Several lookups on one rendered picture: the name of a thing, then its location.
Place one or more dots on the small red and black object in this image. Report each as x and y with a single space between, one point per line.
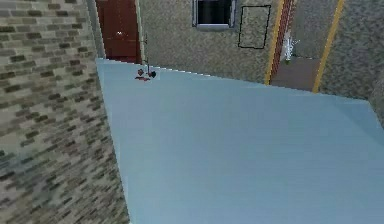
145 74

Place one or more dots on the grey framed dark window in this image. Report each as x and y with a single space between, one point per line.
213 12

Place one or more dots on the dark red room door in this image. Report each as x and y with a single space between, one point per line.
118 30

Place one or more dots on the white house plant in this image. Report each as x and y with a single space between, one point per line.
288 48

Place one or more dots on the black framed wall picture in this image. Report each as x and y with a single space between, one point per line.
254 26

